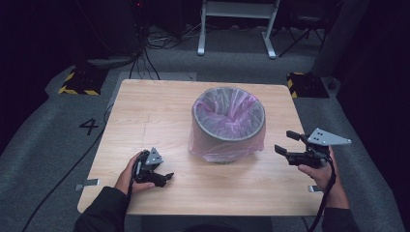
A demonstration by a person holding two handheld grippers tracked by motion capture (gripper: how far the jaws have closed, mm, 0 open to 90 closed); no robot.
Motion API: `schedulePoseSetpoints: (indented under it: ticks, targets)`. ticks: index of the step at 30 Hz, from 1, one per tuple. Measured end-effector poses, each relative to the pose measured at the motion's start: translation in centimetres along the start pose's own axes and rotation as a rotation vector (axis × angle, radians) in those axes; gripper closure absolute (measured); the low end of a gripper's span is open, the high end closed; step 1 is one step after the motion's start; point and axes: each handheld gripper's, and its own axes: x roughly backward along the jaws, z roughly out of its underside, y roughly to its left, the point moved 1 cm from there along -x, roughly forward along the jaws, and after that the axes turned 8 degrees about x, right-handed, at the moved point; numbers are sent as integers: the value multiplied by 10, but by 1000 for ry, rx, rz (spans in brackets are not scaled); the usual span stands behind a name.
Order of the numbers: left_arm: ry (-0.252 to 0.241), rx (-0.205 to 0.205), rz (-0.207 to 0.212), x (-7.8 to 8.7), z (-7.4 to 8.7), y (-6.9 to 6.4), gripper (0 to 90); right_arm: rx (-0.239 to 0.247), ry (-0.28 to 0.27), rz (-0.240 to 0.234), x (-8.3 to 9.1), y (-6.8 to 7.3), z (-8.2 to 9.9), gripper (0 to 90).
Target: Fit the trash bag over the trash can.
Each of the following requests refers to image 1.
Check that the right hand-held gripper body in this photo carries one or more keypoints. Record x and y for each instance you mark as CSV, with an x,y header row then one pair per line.
x,y
317,151

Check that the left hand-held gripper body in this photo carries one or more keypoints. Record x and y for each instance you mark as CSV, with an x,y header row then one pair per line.
x,y
145,166

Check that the green plastic bin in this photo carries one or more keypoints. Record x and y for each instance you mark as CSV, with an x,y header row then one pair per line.
x,y
206,137

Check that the pink plastic bag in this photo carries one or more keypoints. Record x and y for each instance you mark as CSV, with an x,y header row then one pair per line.
x,y
225,122

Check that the person's left hand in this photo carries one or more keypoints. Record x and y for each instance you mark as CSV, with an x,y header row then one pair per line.
x,y
125,180

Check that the person's right hand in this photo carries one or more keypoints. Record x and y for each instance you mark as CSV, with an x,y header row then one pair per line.
x,y
322,180

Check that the grey tape strip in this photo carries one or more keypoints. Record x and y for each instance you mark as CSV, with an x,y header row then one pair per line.
x,y
313,188
87,184

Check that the black yellow striped base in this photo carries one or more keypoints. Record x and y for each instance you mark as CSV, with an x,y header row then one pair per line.
x,y
82,82
307,85

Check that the person's lap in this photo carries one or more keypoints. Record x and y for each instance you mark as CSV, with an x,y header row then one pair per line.
x,y
206,226

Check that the black tripod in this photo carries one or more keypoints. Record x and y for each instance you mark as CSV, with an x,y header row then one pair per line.
x,y
306,29

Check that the dark stand with grey base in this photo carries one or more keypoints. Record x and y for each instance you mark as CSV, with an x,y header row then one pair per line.
x,y
112,61

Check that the grey pillar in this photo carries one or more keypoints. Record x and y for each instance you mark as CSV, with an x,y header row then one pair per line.
x,y
338,35

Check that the white metal stand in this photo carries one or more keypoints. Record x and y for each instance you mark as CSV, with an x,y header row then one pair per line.
x,y
238,9

